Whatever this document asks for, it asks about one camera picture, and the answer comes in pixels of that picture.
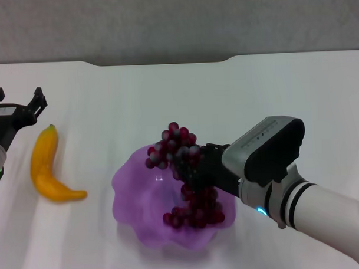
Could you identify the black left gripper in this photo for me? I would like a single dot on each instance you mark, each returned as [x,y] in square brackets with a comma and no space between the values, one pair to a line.
[3,124]

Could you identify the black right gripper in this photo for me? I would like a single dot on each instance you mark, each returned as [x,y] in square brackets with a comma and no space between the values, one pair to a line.
[222,174]

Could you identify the dark red grape bunch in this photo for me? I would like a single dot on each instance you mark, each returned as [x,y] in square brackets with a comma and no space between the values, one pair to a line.
[183,152]

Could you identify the yellow banana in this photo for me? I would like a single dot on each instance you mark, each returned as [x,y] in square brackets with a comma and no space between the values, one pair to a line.
[42,163]

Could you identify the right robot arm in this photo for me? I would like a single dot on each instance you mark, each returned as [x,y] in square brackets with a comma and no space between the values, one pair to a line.
[317,206]

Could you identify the purple wavy-edged plastic plate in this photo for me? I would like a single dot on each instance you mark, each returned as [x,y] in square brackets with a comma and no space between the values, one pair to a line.
[131,201]

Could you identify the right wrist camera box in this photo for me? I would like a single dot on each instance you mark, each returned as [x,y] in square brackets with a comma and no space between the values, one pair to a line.
[262,149]

